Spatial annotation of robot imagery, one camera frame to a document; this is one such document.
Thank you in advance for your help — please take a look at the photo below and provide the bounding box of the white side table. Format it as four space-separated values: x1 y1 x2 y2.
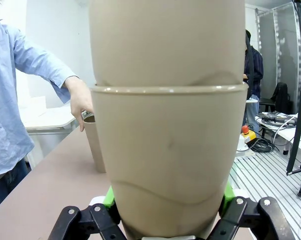
21 96 95 135

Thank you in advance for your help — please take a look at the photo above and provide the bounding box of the aluminium slotted base plate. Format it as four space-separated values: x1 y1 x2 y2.
226 149 301 240

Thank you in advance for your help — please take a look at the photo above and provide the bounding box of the white desk with devices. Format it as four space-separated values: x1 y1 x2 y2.
254 111 301 162

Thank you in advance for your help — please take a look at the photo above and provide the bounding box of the coil of black cables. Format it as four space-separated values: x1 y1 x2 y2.
249 138 274 153

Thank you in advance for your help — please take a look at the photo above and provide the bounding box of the brown paper cup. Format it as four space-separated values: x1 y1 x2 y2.
89 82 249 240
87 0 247 87
83 115 107 174

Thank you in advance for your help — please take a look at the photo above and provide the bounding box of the person in light blue shirt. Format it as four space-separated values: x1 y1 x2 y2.
0 0 81 216

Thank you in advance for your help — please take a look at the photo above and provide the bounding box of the person's right hand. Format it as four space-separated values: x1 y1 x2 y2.
65 76 95 133

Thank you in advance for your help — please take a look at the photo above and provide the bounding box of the black cable sleeve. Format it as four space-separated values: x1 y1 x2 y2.
286 0 301 176

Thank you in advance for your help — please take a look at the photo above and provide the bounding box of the aluminium frame partition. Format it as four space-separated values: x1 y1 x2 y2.
254 3 301 85

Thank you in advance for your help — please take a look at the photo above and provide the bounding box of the person in dark jacket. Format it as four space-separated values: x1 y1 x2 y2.
242 29 265 133

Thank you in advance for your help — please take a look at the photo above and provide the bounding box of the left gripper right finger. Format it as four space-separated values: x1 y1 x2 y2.
210 183 295 240

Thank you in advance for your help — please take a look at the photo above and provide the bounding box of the yellow emergency stop box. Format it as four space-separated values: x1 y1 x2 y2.
240 125 257 145

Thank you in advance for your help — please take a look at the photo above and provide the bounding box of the person's right forearm blue sleeve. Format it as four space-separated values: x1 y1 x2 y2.
31 46 81 104

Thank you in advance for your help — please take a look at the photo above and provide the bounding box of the black office chair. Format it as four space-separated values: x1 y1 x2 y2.
259 81 291 114

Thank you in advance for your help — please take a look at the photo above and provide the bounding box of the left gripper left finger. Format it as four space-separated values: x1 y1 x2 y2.
47 186 128 240

